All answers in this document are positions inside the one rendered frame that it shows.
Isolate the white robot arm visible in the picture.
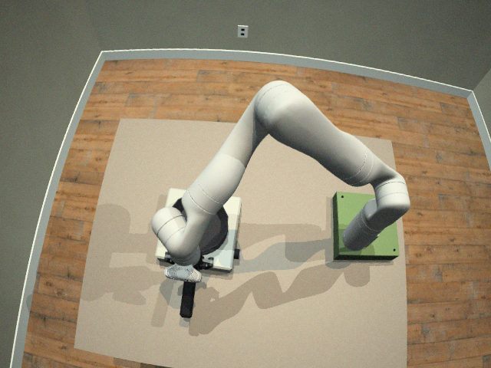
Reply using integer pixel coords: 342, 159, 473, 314
152, 80, 410, 283

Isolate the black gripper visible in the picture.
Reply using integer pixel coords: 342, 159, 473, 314
164, 251, 214, 271

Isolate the black frying pan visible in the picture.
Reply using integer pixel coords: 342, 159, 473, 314
172, 198, 229, 305

